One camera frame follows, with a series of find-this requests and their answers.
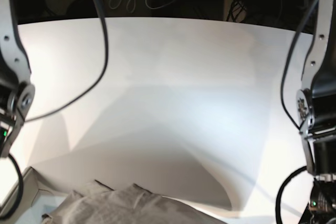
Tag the grey t-shirt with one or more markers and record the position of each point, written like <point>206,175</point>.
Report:
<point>98,203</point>

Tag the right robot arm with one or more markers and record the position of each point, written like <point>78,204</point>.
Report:
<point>17,91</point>

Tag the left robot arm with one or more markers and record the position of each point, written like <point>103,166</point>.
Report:
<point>316,109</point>

